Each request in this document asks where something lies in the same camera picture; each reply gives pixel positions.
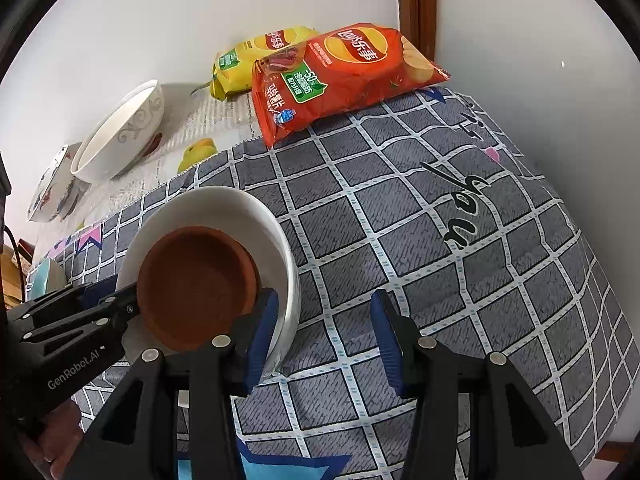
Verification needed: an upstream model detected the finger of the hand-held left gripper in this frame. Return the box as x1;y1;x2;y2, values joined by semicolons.
22;296;142;356
7;282;121;328

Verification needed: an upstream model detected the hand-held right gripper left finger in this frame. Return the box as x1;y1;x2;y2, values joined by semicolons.
75;287;281;480

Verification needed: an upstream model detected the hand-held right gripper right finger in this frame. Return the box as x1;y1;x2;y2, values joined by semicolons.
370;289;586;480

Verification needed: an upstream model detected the teal plate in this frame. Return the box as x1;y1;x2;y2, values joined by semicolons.
29;257;68;306

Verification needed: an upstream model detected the plain white bowl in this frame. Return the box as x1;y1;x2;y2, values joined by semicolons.
116;186;302;378

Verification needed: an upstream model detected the person's left hand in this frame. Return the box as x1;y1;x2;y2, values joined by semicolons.
27;400;83;480

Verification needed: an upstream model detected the grey checked cloth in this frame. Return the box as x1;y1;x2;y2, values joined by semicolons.
30;85;626;480

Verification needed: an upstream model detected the blue patterned white bowl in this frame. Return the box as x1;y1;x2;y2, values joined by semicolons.
26;142;91;223

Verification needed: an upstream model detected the large white printed bowl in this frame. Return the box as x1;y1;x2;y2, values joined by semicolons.
70;80;165;183

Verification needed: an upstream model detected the white printed tablecloth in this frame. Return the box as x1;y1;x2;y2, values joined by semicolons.
25;82;266;241

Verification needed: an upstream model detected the yellow chip bag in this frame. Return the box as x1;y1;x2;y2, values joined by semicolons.
210;26;321;102

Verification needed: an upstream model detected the red chip bag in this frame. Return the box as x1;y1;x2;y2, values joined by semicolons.
251;25;451;150

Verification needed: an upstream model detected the black cable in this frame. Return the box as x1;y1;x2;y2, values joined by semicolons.
2;225;27;275

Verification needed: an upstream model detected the brown wooden door frame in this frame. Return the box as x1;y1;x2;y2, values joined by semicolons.
395;0;438;61

